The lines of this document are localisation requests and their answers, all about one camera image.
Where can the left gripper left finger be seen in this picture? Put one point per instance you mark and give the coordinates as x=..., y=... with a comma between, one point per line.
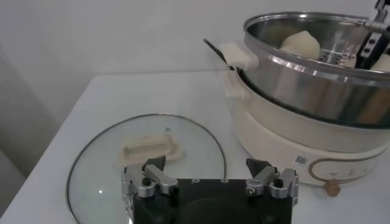
x=158, y=179

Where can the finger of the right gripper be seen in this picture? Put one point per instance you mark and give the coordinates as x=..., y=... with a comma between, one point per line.
x=370, y=47

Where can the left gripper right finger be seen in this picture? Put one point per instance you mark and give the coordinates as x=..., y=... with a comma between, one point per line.
x=265, y=179

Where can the white steamed baozi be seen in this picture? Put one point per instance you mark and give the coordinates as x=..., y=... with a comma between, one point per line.
x=382, y=62
x=288, y=49
x=304, y=42

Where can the steel perforated steamer basket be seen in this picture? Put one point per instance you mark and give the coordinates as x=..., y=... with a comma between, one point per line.
x=304, y=91

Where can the cream electric cooker base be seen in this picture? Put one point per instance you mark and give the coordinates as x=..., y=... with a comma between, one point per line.
x=274, y=137

